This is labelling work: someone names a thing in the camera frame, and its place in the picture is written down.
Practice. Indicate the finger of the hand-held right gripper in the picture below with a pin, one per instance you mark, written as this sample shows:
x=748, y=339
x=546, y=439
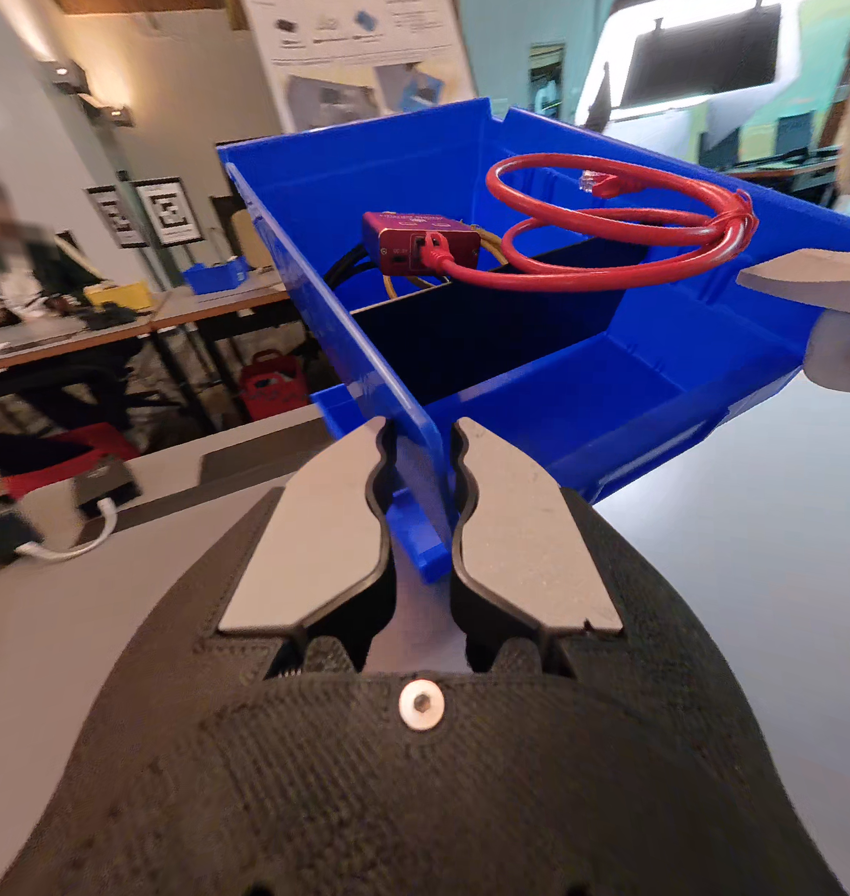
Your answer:
x=824, y=280
x=841, y=353

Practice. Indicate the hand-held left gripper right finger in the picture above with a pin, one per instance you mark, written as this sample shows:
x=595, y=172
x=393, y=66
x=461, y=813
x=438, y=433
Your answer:
x=530, y=546

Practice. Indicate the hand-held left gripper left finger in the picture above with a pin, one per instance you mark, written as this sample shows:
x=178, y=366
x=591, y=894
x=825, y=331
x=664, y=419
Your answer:
x=313, y=539

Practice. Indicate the red ethernet splitter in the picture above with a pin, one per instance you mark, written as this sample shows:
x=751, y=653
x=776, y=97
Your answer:
x=397, y=234

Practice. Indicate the blue bin with black divider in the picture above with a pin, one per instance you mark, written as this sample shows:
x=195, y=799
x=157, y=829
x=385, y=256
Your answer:
x=369, y=175

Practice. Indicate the red tote bag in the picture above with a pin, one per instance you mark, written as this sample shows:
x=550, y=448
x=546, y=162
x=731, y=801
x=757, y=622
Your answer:
x=274, y=388

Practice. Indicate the softbox studio light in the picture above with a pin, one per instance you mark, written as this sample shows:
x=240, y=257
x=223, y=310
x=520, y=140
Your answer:
x=705, y=49

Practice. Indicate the wooden top table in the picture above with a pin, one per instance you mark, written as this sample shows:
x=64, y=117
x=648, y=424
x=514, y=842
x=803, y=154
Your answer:
x=208, y=301

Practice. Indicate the small blue bin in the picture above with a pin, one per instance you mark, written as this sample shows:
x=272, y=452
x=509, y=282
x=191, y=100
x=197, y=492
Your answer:
x=215, y=276

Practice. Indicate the yellow plastic bin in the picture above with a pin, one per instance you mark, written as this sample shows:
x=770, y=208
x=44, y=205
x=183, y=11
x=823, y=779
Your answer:
x=120, y=297

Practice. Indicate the black framed marker board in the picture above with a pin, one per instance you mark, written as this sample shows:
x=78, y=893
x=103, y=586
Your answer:
x=167, y=210
x=117, y=217

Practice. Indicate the wall poster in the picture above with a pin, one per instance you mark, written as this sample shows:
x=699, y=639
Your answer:
x=341, y=56

